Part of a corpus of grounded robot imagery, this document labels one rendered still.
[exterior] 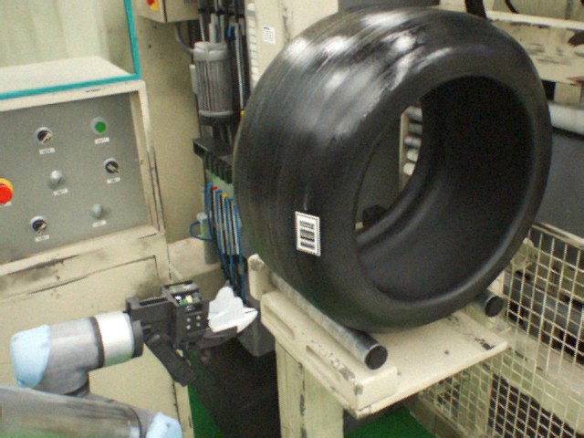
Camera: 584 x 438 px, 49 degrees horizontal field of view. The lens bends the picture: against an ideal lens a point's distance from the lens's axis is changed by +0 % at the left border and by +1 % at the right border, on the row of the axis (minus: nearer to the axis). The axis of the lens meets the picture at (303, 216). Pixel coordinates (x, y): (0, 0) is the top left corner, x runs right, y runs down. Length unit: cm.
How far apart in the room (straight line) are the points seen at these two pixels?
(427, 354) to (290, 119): 58
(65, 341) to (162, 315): 14
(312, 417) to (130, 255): 61
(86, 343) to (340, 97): 49
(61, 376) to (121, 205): 72
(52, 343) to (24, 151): 66
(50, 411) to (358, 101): 54
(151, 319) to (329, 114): 39
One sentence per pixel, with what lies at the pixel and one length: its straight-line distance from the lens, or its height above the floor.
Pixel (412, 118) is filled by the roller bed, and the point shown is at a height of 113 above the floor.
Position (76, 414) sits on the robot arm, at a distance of 77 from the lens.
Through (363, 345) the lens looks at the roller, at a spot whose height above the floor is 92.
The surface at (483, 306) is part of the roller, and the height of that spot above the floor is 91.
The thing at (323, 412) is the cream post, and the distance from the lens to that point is 169.
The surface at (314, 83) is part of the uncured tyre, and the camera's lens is 94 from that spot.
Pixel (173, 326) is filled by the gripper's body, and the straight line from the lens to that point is 97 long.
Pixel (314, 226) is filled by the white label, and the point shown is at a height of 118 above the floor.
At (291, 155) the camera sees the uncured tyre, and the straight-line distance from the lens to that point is 91.
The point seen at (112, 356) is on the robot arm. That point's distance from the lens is 94.
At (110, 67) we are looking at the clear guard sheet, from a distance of 147.
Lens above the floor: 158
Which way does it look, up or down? 25 degrees down
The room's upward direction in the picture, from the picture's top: 2 degrees counter-clockwise
